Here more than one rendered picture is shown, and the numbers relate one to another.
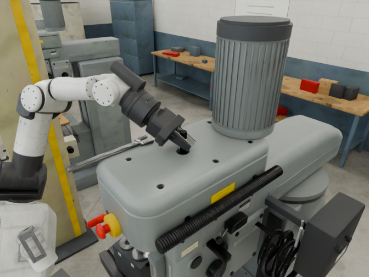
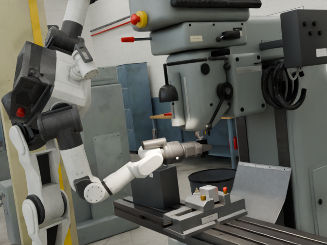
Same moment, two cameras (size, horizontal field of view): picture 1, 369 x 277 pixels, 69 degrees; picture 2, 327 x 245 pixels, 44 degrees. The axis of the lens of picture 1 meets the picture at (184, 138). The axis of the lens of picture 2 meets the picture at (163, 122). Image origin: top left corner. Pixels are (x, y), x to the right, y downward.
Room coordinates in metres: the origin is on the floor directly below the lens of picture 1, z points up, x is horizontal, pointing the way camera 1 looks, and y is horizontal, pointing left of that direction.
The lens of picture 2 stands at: (-1.05, 0.04, 1.52)
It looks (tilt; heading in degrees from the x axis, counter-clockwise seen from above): 6 degrees down; 4
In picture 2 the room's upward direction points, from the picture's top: 7 degrees counter-clockwise
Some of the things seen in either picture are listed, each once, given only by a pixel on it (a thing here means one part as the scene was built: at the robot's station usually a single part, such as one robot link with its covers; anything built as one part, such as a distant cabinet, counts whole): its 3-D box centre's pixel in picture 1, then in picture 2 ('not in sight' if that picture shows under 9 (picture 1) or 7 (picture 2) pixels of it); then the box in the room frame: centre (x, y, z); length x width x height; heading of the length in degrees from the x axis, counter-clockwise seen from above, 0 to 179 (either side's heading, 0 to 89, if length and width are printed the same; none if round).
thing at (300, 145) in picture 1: (275, 157); (270, 39); (0.95, -0.38, 1.66); 0.80 x 0.23 x 0.20; 130
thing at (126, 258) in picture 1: (135, 260); (154, 183); (0.94, 0.26, 1.02); 0.22 x 0.12 x 0.20; 50
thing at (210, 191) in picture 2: not in sight; (208, 194); (0.63, 0.00, 1.03); 0.06 x 0.05 x 0.06; 37
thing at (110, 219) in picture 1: (112, 225); (140, 19); (0.49, 0.18, 1.76); 0.06 x 0.02 x 0.06; 40
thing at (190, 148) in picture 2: not in sight; (182, 151); (0.60, 0.09, 1.23); 0.13 x 0.12 x 0.10; 25
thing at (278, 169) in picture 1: (228, 201); (218, 3); (0.54, -0.12, 1.79); 0.45 x 0.04 x 0.04; 130
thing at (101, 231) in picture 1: (103, 230); (135, 19); (0.47, 0.20, 1.76); 0.04 x 0.03 x 0.04; 40
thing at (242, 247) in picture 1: (222, 225); (229, 85); (0.76, -0.15, 1.47); 0.24 x 0.19 x 0.26; 40
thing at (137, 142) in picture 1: (112, 152); not in sight; (0.62, 0.20, 1.89); 0.24 x 0.04 x 0.01; 131
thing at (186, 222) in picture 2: not in sight; (205, 209); (0.61, 0.02, 0.97); 0.35 x 0.15 x 0.11; 127
